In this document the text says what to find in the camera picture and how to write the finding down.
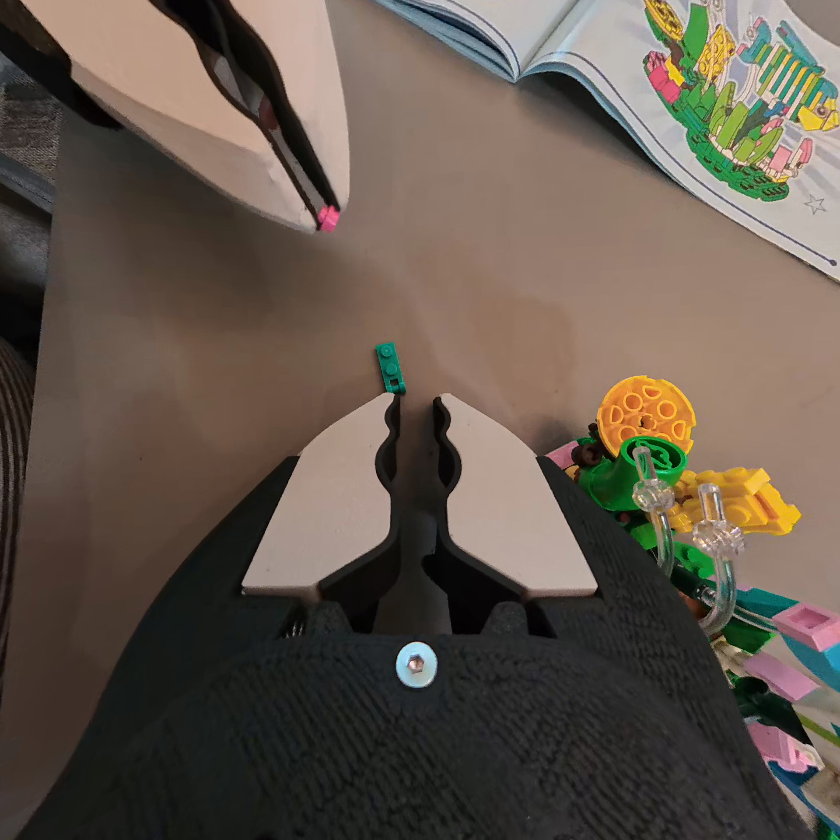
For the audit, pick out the toy brick instruction booklet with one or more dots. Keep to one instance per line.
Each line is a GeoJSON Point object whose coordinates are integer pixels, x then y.
{"type": "Point", "coordinates": [722, 177]}

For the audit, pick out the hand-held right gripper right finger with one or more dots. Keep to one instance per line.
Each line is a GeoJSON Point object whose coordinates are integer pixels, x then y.
{"type": "Point", "coordinates": [512, 525]}

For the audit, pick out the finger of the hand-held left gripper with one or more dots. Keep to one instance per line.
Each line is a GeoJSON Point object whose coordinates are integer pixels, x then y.
{"type": "Point", "coordinates": [164, 111]}
{"type": "Point", "coordinates": [315, 98]}

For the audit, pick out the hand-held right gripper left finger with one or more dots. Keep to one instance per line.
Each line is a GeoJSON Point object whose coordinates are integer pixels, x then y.
{"type": "Point", "coordinates": [328, 518]}

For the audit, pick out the colourful toy brick flower model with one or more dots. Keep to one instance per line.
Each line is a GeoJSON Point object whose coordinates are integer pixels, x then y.
{"type": "Point", "coordinates": [646, 413]}

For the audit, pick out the grey desk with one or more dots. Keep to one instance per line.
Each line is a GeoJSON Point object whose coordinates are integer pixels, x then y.
{"type": "Point", "coordinates": [459, 262]}

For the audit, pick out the teal green toy clip plate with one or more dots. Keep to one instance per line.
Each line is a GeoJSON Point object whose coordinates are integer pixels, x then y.
{"type": "Point", "coordinates": [390, 367]}

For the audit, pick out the person's torso in striped shirt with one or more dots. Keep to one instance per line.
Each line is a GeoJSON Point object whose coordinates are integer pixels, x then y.
{"type": "Point", "coordinates": [13, 459]}

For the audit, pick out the small pink toy brick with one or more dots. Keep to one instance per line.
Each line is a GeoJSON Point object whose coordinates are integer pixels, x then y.
{"type": "Point", "coordinates": [329, 218]}

